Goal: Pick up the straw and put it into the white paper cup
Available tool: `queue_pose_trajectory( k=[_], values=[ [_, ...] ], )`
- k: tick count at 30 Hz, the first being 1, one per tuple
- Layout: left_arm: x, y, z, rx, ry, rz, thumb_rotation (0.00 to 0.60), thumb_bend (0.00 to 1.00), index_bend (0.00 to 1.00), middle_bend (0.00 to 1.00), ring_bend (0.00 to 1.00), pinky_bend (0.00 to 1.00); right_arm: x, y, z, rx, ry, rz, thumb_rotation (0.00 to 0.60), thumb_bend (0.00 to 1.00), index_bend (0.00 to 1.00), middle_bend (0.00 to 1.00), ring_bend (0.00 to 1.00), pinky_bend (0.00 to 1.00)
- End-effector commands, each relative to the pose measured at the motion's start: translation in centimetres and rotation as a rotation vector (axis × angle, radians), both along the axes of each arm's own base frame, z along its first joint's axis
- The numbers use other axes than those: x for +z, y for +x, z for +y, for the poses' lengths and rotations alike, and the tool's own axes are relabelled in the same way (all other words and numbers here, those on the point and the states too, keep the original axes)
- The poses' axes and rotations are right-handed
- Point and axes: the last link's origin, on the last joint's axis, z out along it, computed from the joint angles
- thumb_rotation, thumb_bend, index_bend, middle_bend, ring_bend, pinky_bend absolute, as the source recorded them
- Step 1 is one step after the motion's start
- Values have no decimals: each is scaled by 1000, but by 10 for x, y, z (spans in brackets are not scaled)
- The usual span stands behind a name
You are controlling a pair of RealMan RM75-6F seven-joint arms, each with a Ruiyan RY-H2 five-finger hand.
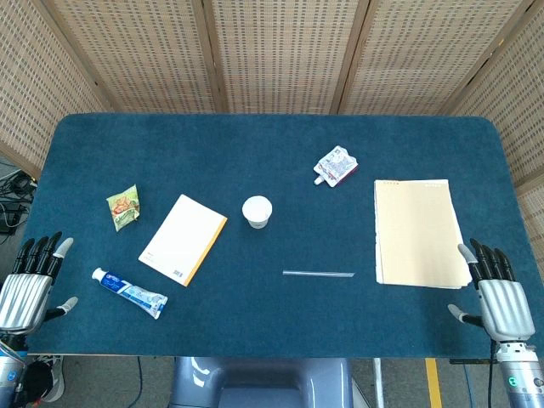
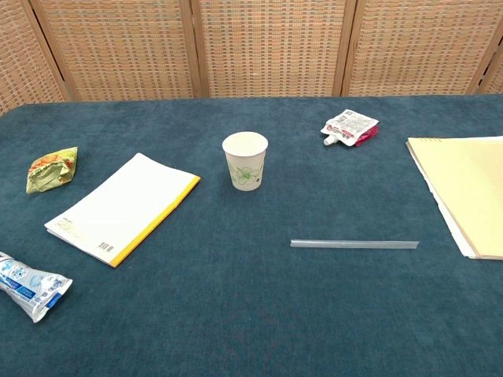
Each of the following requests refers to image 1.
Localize blue white toothpaste tube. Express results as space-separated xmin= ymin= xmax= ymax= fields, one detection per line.
xmin=91 ymin=267 xmax=169 ymax=320

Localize white floral paper cup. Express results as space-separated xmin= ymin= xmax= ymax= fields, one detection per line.
xmin=241 ymin=195 xmax=274 ymax=230

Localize black white shoe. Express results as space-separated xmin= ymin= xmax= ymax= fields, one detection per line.
xmin=25 ymin=354 xmax=65 ymax=404

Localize beige paper notepad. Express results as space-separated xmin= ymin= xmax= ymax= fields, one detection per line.
xmin=373 ymin=178 xmax=473 ymax=291

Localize woven bamboo screen panel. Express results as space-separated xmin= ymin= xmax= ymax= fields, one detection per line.
xmin=31 ymin=0 xmax=226 ymax=114
xmin=441 ymin=0 xmax=544 ymax=273
xmin=203 ymin=0 xmax=375 ymax=115
xmin=331 ymin=0 xmax=536 ymax=116
xmin=0 ymin=0 xmax=111 ymax=179

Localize black floor cables and adapters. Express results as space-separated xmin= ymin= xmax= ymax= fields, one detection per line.
xmin=0 ymin=167 xmax=42 ymax=246

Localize white table leg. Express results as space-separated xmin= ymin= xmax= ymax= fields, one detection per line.
xmin=372 ymin=358 xmax=386 ymax=408

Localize transparent plastic straw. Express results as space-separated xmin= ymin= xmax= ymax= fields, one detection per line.
xmin=282 ymin=269 xmax=356 ymax=280

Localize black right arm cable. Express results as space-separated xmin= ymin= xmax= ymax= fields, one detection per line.
xmin=449 ymin=339 xmax=501 ymax=408

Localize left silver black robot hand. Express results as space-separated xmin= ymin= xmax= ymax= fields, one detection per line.
xmin=0 ymin=231 xmax=80 ymax=337

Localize green snack bag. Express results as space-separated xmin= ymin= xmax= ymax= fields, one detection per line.
xmin=105 ymin=183 xmax=142 ymax=233

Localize white notebook orange spine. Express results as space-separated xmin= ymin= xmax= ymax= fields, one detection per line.
xmin=138 ymin=194 xmax=229 ymax=288

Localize grey-blue robot torso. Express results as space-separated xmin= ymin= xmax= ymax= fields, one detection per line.
xmin=169 ymin=356 xmax=354 ymax=408

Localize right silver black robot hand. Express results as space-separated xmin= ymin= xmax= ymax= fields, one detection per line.
xmin=446 ymin=237 xmax=536 ymax=341

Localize blue table mat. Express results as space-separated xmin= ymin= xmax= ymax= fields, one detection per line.
xmin=19 ymin=112 xmax=535 ymax=358

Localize white red spouted pouch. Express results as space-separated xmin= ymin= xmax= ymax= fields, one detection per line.
xmin=313 ymin=144 xmax=360 ymax=186

